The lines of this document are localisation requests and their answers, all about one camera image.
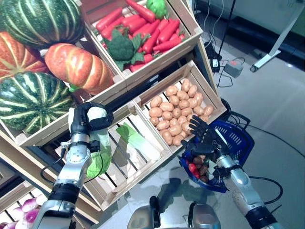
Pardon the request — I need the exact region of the wooden display shelf frame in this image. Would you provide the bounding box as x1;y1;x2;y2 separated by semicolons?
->
0;0;219;225

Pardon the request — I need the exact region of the wooden pumpkin crate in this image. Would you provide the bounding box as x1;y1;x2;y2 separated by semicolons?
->
0;33;127;147

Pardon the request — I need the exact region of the black power adapter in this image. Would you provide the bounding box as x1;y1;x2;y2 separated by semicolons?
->
209;57;222;72

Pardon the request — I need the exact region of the green striped pumpkin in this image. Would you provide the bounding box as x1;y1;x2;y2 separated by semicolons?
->
0;0;85;50
0;72;75;135

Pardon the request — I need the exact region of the wooden carrot crate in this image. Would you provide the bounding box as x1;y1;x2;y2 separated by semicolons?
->
81;0;203;93

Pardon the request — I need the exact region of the grey power box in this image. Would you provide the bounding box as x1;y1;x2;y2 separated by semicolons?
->
224;61;245;78

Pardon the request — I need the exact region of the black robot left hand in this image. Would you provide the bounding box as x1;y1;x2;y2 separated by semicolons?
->
68;102;114;135

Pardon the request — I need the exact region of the black floor cable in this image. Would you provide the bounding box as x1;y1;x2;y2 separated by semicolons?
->
247;125;305;155

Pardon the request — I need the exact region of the light green round vegetable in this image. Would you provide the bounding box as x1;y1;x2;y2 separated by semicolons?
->
145;0;167;20

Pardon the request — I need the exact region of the silver robot leg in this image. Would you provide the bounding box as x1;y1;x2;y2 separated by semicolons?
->
187;201;221;229
127;195;165;229

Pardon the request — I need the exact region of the dark green broccoli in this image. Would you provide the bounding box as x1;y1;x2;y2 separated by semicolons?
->
103;28;152;71

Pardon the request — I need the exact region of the black tripod pole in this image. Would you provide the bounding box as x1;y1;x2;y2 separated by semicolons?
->
218;0;236;60

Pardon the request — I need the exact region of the white desk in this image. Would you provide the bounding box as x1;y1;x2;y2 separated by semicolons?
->
250;0;305;72

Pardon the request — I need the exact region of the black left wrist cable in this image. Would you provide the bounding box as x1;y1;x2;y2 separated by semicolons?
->
39;145;66;184

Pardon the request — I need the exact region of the white hanging cable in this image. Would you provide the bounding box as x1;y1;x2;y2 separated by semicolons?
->
207;0;226;46

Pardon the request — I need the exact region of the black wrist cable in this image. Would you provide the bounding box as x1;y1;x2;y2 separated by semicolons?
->
39;145;66;184
247;175;284;206

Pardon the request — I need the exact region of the large orange pumpkin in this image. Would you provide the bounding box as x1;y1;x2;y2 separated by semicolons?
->
0;31;50;81

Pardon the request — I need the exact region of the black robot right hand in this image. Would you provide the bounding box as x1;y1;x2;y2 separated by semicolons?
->
181;114;229;165

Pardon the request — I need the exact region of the napa cabbage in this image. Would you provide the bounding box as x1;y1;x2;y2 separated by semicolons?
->
115;122;161;162
85;106;112;179

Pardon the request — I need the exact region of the blue plastic shopping basket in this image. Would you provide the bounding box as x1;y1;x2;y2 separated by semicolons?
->
178;114;255;194

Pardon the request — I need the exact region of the silver robot right leg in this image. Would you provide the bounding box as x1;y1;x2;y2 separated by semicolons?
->
187;201;221;229

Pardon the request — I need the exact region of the wooden turnip crate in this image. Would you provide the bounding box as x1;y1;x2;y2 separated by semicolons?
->
0;180;79;229

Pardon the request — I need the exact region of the silver robot left leg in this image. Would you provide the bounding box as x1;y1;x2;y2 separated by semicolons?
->
127;195;165;229

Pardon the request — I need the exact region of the small orange pumpkin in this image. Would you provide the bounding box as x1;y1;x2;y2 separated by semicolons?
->
44;42;114;95

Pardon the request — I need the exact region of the wooden slatted cabbage crate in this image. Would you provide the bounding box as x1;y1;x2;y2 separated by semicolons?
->
53;100;173;212

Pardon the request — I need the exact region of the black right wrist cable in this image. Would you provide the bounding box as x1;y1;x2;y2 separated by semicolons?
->
247;175;284;206

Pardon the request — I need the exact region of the wooden potato crate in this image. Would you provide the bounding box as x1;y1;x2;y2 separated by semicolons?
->
133;59;228;153

